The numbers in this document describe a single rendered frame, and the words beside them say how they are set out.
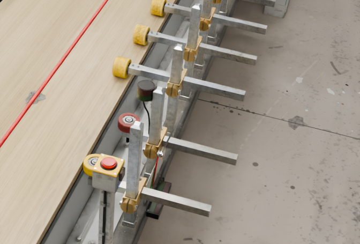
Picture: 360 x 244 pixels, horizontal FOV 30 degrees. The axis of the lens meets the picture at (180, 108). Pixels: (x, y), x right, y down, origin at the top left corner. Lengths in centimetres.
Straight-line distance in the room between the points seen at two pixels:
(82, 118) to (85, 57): 38
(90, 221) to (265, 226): 117
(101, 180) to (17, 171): 51
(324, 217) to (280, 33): 170
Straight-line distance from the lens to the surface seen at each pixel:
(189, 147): 245
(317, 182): 370
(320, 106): 420
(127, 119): 246
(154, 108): 232
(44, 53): 279
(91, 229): 247
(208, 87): 257
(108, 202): 192
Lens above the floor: 251
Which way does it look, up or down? 39 degrees down
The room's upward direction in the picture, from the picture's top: 7 degrees clockwise
